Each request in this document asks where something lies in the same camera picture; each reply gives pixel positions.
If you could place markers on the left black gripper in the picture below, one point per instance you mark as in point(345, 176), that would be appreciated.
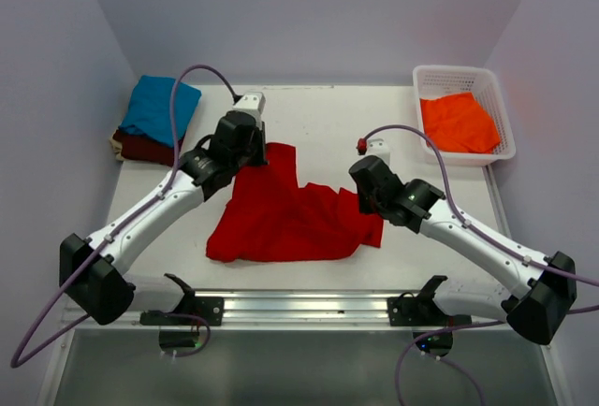
point(259, 136)

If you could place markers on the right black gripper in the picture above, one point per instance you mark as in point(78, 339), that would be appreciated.
point(364, 207)

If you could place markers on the red t shirt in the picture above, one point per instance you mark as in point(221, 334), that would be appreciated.
point(271, 219)

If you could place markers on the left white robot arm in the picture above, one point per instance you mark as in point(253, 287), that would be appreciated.
point(92, 270)

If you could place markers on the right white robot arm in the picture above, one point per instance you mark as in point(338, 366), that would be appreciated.
point(534, 292)

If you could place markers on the folded blue t shirt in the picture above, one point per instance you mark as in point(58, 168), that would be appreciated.
point(148, 111)

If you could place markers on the orange t shirt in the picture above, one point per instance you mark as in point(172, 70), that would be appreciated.
point(458, 123)

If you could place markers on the folded maroon t shirt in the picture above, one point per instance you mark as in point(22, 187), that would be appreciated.
point(144, 149)

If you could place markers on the white plastic basket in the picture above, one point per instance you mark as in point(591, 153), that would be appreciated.
point(436, 81)

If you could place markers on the folded beige t shirt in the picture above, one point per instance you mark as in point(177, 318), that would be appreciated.
point(116, 143)

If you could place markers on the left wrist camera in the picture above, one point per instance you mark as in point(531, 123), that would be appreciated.
point(253, 104)

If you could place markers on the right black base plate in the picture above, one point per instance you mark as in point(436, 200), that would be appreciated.
point(414, 311)

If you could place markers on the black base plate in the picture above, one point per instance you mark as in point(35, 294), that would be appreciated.
point(210, 309)
point(414, 311)

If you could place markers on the aluminium rail frame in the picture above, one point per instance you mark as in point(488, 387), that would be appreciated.
point(354, 289)

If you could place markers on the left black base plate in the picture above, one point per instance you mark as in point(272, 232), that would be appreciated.
point(210, 309)

